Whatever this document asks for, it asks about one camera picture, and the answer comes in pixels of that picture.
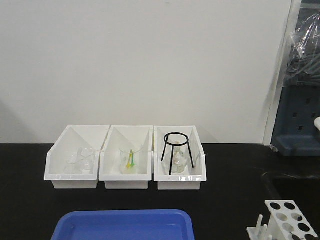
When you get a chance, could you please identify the blue plastic tray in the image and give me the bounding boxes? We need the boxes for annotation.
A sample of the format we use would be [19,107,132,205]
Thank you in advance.
[51,209,195,240]

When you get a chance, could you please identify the black lab sink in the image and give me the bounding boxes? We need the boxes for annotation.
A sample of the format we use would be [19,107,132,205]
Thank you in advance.
[261,171,320,232]

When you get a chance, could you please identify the right white storage bin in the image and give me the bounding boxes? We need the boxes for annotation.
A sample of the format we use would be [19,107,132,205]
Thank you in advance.
[153,126,207,190]

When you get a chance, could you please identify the white lab faucet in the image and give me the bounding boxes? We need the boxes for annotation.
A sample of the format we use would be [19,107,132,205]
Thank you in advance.
[314,117,320,131]

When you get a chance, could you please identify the black wire tripod stand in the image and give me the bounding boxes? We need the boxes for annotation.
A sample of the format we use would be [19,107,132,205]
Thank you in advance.
[161,132,195,176]

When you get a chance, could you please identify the blue-grey pegboard drying rack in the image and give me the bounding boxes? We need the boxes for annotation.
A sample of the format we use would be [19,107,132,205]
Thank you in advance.
[270,0,320,157]

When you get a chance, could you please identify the plastic bag of pegs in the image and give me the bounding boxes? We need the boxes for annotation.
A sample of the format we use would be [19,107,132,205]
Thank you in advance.
[283,0,320,87]

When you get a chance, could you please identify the round-bottom glass flask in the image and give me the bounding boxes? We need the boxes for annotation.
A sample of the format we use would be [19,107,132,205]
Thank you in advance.
[161,141,192,175]

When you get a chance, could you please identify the middle white storage bin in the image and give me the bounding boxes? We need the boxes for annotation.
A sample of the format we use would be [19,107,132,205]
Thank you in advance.
[98,125,154,190]

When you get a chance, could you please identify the left white storage bin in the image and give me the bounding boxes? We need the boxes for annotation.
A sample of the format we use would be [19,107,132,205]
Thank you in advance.
[44,125,110,189]

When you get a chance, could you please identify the clear glassware in left bin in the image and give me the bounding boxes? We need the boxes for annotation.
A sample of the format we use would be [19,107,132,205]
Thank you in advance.
[63,147,95,175]

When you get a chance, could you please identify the yellow green plastic spoons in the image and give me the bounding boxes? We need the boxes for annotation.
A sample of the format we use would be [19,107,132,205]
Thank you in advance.
[126,149,135,169]

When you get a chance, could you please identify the white storage bin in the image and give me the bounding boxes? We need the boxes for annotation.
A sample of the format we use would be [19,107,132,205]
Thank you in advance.
[98,125,154,190]
[44,125,110,189]
[153,126,207,190]

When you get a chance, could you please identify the clear glass beaker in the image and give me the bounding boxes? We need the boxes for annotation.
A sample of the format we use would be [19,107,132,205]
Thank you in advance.
[119,141,142,175]

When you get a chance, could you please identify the white test tube rack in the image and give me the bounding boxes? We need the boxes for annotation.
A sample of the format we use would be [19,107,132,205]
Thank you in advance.
[246,200,320,240]

